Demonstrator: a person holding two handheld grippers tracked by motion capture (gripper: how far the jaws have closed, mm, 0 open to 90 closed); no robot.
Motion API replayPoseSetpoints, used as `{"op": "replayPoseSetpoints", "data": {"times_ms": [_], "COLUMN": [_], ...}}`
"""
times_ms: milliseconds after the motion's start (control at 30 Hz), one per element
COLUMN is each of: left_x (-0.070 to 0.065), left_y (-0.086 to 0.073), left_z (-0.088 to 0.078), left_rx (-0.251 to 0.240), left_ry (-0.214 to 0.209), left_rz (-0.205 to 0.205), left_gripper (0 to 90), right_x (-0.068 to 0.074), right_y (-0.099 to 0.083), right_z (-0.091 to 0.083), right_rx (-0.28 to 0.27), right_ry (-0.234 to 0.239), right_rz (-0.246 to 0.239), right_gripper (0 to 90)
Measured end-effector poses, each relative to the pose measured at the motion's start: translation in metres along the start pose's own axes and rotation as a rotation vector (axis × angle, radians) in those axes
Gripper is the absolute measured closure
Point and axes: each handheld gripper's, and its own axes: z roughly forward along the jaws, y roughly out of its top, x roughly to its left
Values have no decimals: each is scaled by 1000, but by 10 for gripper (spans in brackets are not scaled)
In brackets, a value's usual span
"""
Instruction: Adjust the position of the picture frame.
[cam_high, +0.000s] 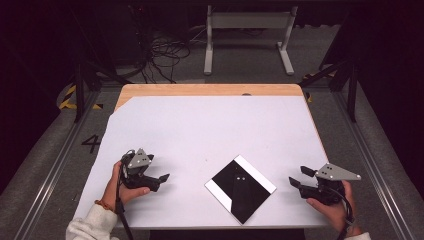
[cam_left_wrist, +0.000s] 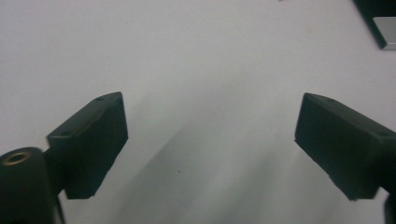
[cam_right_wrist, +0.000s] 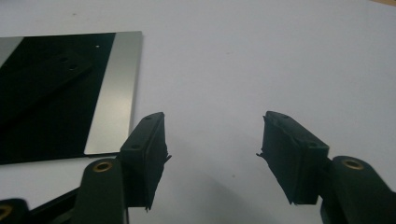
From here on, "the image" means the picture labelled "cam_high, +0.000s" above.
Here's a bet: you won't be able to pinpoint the black metal stand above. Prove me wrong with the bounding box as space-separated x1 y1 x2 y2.
68 6 134 124
298 9 364 124

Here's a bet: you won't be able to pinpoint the yellow black hazard tape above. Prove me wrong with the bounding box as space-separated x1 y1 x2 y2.
58 84 104 111

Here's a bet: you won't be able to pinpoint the black glossy panel silver edges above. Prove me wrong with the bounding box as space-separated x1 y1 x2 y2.
203 154 278 226

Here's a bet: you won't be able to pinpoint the hand-held gripper black cable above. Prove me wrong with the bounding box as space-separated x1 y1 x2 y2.
326 186 356 240
114 150 135 240

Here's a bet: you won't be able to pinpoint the right hand-held gripper black cable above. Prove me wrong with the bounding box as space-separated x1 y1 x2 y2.
326 186 356 240

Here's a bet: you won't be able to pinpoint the white paper sheet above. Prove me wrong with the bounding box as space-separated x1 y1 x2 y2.
72 95 333 231

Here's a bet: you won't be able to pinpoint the orange bead bracelet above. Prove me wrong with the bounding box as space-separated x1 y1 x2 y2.
94 199 116 213

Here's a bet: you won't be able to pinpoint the white metal stand frame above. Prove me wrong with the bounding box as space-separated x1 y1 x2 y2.
203 4 300 76

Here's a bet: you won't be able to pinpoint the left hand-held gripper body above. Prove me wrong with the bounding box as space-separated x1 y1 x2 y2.
119 148 162 193

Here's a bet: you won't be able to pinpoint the person's left hand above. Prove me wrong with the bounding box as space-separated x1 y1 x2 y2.
101 161 151 213

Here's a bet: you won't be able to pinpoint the aluminium floor rail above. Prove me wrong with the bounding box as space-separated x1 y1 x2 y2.
333 89 417 240
13 89 102 240

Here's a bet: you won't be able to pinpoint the left hand-held gripper black cable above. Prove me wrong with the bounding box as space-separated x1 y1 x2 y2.
114 150 135 240

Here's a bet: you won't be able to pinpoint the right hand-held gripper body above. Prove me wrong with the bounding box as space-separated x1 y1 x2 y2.
298 162 362 206

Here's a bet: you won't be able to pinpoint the bundle of black floor cables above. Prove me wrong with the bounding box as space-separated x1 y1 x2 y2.
128 4 202 85

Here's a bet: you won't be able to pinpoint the person's right hand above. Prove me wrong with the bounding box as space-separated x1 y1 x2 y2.
305 179 363 238

